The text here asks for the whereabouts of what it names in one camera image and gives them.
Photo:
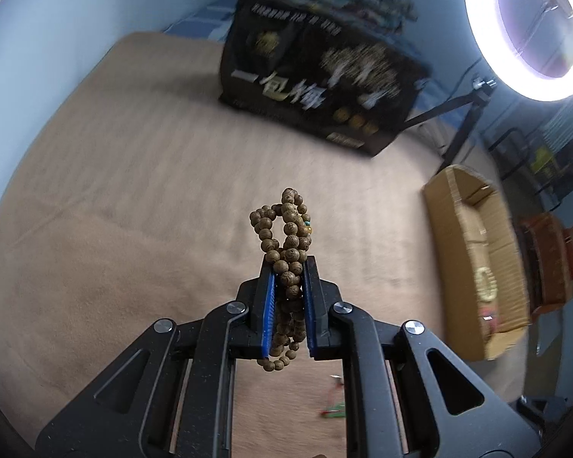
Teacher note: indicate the white ring light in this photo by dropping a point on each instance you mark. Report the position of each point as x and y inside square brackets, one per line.
[506, 60]

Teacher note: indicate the red strap wristwatch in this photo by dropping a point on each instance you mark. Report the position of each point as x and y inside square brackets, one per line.
[488, 323]

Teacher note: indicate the blue patterned bed sheet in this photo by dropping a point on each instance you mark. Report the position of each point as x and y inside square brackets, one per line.
[212, 22]

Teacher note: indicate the metal clothes rack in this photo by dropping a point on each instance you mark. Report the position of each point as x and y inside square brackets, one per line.
[535, 142]

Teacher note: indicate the cardboard box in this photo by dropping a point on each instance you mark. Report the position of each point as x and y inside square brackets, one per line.
[479, 263]

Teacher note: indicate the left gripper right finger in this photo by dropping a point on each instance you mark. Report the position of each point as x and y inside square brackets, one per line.
[407, 394]

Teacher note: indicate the black snack bag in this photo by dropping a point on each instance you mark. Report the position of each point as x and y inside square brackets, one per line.
[315, 72]

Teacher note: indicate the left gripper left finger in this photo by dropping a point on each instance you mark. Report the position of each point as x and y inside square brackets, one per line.
[170, 393]

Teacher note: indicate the brown bed blanket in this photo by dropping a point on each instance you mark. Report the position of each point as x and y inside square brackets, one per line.
[145, 197]

